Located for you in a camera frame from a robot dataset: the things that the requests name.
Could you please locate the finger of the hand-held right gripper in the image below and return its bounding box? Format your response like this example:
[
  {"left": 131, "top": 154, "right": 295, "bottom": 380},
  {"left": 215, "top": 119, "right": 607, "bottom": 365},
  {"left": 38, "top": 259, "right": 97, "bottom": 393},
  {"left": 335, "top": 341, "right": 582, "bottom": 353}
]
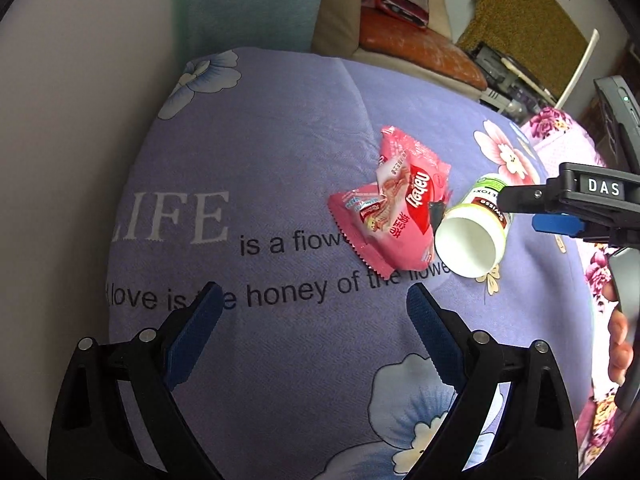
[
  {"left": 532, "top": 212, "right": 586, "bottom": 237},
  {"left": 497, "top": 180, "right": 571, "bottom": 216}
]

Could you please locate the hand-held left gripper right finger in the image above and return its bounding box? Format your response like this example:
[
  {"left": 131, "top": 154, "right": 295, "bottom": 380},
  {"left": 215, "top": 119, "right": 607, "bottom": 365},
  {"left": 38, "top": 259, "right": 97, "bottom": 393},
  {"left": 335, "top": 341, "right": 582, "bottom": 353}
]
[{"left": 406, "top": 284, "right": 581, "bottom": 480}]

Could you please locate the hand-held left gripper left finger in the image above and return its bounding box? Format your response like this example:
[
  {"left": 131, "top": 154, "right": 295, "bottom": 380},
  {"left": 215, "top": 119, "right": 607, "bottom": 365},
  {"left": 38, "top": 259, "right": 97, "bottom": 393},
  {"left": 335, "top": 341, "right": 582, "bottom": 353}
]
[{"left": 47, "top": 281, "right": 224, "bottom": 480}]

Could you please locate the white bottle green label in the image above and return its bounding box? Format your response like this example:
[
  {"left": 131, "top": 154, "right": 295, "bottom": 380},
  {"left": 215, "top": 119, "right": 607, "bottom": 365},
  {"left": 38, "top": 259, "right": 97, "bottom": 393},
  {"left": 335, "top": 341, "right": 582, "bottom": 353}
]
[{"left": 434, "top": 172, "right": 513, "bottom": 278}]

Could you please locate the pink snack wrapper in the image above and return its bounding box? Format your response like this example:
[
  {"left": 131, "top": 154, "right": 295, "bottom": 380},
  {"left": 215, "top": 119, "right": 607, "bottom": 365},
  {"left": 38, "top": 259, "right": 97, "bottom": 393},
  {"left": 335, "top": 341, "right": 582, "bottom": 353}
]
[{"left": 327, "top": 125, "right": 451, "bottom": 278}]

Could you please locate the person's right hand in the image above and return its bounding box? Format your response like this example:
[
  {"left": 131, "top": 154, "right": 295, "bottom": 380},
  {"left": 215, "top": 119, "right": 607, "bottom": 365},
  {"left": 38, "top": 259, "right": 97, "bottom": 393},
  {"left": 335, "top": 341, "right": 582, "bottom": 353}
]
[{"left": 602, "top": 280, "right": 640, "bottom": 387}]

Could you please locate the pink floral blanket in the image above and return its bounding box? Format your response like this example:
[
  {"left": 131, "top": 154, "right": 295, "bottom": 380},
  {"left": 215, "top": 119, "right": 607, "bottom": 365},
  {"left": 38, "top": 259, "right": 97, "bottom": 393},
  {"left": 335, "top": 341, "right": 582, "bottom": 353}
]
[{"left": 520, "top": 110, "right": 631, "bottom": 476}]

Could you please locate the black audio device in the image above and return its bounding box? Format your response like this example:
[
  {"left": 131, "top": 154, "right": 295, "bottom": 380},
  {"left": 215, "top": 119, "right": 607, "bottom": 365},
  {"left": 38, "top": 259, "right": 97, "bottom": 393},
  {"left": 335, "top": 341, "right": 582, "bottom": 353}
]
[{"left": 470, "top": 42, "right": 556, "bottom": 116}]

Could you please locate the white pole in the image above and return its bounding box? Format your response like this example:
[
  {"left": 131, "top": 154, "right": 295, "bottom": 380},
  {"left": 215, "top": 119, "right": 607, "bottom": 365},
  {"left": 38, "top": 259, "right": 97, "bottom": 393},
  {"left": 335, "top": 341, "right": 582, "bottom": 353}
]
[{"left": 555, "top": 29, "right": 600, "bottom": 108}]

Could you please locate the yellow patterned cloth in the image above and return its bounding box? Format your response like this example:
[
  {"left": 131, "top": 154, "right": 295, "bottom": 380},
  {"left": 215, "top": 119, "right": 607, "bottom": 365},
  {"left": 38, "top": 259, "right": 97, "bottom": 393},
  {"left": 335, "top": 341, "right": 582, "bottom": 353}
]
[{"left": 457, "top": 0, "right": 588, "bottom": 103}]

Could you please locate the orange brown cushion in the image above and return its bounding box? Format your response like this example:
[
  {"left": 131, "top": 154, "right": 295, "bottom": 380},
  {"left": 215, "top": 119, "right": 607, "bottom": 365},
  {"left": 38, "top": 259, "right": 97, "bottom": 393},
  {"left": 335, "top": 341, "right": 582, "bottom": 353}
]
[{"left": 312, "top": 0, "right": 488, "bottom": 96}]

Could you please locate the purple floral blanket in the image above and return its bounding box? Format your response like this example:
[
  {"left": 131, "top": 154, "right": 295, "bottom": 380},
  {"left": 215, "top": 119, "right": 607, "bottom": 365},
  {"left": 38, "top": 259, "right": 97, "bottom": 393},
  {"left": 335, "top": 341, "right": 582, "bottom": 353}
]
[{"left": 102, "top": 46, "right": 601, "bottom": 480}]

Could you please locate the blue-grey curtain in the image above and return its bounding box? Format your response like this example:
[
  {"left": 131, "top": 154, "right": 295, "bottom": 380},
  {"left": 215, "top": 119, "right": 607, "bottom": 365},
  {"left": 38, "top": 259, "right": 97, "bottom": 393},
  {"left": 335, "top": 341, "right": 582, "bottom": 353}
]
[{"left": 170, "top": 0, "right": 331, "bottom": 61}]

